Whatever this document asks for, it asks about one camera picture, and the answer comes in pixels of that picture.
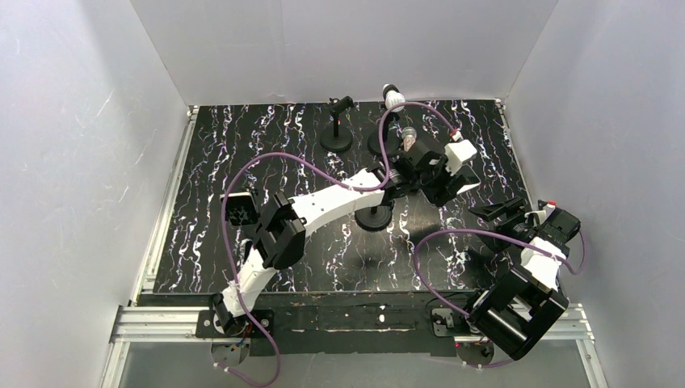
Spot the black phone stand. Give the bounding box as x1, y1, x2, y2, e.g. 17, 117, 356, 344
354, 200, 394, 232

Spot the black phone silver edge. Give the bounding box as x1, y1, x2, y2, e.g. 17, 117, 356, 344
457, 176, 481, 194

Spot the black phone pink edge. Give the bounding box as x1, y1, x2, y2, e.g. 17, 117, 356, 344
222, 190, 259, 226

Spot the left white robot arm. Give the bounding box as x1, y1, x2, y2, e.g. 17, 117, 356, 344
210, 134, 480, 334

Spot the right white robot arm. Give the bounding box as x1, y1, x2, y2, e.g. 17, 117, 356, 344
466, 197, 581, 361

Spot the black microphone stand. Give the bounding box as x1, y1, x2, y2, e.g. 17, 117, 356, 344
367, 111, 401, 158

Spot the black stand back middle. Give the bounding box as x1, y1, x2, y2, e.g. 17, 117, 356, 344
319, 96, 354, 153

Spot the glitter microphone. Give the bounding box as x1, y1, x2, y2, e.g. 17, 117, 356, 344
401, 127, 418, 152

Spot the white microphone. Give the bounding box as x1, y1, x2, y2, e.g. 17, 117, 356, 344
382, 84, 406, 113

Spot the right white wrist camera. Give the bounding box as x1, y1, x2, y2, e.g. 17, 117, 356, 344
524, 200, 557, 227

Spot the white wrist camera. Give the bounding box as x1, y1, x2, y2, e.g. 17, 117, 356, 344
444, 139, 477, 176
524, 200, 557, 227

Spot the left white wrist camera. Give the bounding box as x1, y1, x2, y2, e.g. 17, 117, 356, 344
444, 139, 477, 176

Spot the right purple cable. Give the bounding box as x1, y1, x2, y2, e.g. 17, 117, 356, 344
412, 229, 587, 370

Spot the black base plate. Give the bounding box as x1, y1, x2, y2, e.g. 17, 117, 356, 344
195, 289, 528, 357

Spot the aluminium frame rail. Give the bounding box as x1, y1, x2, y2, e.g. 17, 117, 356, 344
100, 105, 607, 387

